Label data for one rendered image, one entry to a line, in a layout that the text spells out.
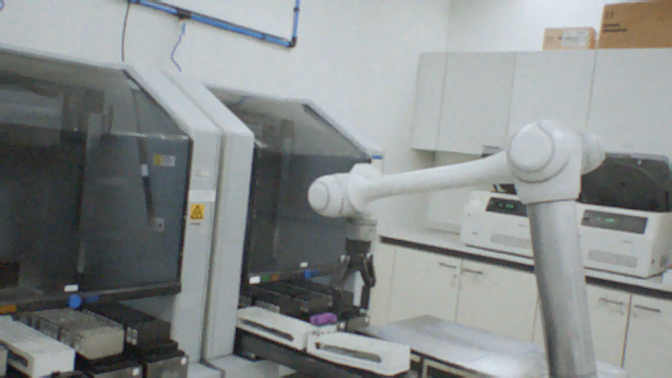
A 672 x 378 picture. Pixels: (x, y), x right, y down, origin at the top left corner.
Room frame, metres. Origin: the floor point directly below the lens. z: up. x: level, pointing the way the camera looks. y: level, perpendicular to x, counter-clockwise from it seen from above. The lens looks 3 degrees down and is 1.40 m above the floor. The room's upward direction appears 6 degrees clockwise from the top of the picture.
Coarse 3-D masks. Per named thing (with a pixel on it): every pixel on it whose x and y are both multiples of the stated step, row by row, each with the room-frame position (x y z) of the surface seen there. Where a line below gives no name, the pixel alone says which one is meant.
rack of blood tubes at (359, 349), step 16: (336, 336) 1.91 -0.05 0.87; (352, 336) 1.91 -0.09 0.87; (320, 352) 1.87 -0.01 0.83; (336, 352) 1.86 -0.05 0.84; (352, 352) 1.92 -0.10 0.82; (368, 352) 1.89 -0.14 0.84; (384, 352) 1.74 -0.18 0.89; (400, 352) 1.76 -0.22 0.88; (368, 368) 1.77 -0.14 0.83; (400, 368) 1.76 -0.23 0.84
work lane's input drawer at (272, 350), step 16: (240, 336) 2.05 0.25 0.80; (256, 336) 2.03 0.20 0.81; (256, 352) 2.01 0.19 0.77; (272, 352) 1.97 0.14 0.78; (288, 352) 1.93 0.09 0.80; (304, 352) 1.90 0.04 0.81; (304, 368) 1.88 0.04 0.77; (320, 368) 1.85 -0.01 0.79; (336, 368) 1.82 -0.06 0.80; (352, 368) 1.79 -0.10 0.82
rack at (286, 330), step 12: (240, 312) 2.09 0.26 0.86; (252, 312) 2.10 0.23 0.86; (264, 312) 2.12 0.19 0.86; (240, 324) 2.08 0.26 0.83; (252, 324) 2.10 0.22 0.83; (264, 324) 2.02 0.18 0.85; (276, 324) 1.99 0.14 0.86; (288, 324) 2.01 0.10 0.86; (300, 324) 2.02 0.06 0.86; (276, 336) 2.06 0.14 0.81; (288, 336) 2.07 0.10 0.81; (300, 336) 1.93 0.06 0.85; (300, 348) 1.92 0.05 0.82
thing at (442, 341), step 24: (384, 336) 2.15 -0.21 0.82; (408, 336) 2.18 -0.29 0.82; (432, 336) 2.21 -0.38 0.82; (456, 336) 2.24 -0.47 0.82; (480, 336) 2.28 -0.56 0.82; (504, 336) 2.32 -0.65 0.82; (432, 360) 1.99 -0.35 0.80; (456, 360) 1.96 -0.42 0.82; (480, 360) 1.99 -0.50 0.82; (504, 360) 2.02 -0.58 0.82; (528, 360) 2.05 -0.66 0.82
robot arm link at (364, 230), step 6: (348, 222) 1.85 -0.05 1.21; (354, 222) 1.83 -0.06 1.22; (360, 222) 1.83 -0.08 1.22; (366, 222) 1.83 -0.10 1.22; (372, 222) 1.84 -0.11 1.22; (348, 228) 1.85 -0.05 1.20; (354, 228) 1.83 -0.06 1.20; (360, 228) 1.83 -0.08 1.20; (366, 228) 1.83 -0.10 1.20; (372, 228) 1.84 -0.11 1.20; (348, 234) 1.84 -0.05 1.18; (354, 234) 1.83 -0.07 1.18; (360, 234) 1.83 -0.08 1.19; (366, 234) 1.83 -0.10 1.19; (372, 234) 1.85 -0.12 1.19; (366, 240) 1.85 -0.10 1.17
